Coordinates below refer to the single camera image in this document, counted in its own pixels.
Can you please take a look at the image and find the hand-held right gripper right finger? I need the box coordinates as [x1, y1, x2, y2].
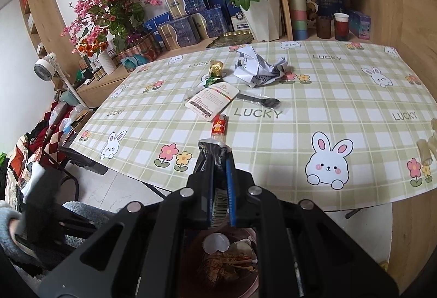
[225, 152, 399, 298]

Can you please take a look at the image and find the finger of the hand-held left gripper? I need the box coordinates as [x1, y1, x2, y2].
[58, 207, 99, 237]

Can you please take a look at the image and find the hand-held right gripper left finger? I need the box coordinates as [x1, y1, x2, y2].
[36, 161, 214, 298]

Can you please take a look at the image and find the black snack packet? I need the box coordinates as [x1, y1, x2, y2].
[194, 140, 233, 227]

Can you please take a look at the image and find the trash bin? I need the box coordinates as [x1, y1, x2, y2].
[186, 226, 261, 298]

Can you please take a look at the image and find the person's left forearm grey sleeve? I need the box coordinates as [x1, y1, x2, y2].
[0, 200, 52, 271]

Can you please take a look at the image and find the black folding chair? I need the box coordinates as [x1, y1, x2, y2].
[57, 144, 108, 205]

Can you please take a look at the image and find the pile of clothes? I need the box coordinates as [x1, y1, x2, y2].
[0, 102, 93, 206]

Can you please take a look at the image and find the small red sachet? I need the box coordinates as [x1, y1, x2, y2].
[211, 115, 229, 142]

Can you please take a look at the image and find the white card packet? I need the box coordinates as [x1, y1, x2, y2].
[185, 84, 240, 117]

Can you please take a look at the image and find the black plastic spoon in wrapper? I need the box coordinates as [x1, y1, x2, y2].
[235, 93, 291, 115]

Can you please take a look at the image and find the gold green foil wrapper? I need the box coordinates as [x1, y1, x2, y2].
[204, 60, 225, 85]

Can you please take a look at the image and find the crumpled white paper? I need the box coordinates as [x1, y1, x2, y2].
[234, 45, 296, 88]

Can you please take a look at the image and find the white desk fan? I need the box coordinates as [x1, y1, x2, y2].
[34, 53, 93, 111]

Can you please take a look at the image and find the checked rabbit tablecloth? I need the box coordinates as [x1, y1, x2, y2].
[70, 40, 437, 211]

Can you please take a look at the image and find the teal round item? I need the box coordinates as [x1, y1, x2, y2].
[119, 52, 155, 72]

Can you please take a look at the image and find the gold chocolates tray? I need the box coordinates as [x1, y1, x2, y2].
[208, 30, 254, 48]

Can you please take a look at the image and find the white bottle with orange flowers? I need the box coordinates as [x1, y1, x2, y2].
[73, 39, 117, 75]

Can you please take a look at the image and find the patterned tin box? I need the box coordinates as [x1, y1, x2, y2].
[118, 32, 163, 63]

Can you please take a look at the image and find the blue gold gift box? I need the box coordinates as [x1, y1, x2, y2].
[190, 7, 229, 39]
[158, 17, 200, 49]
[164, 0, 209, 19]

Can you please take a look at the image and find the blue white box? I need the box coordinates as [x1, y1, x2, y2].
[227, 1, 252, 33]

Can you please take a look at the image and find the bright blue flat box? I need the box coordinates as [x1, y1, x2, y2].
[143, 13, 171, 34]

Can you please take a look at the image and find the brown cup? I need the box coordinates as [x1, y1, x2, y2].
[316, 15, 333, 39]

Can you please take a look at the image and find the stack of coloured paper cups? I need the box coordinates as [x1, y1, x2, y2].
[290, 0, 309, 41]

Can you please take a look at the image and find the cup with red drink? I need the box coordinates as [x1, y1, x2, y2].
[334, 13, 349, 41]

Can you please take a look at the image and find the light blue small box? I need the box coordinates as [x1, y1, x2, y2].
[348, 9, 372, 40]

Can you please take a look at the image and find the dark blue book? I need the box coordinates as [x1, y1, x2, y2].
[316, 0, 345, 17]

